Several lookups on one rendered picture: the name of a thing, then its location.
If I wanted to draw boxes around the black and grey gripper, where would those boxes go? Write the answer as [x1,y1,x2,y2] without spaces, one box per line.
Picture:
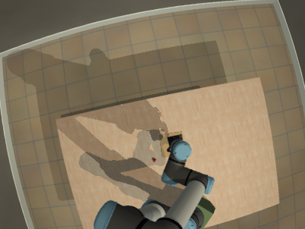
[167,134,183,152]

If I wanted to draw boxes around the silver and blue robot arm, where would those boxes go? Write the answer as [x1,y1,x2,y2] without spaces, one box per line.
[93,140,215,229]

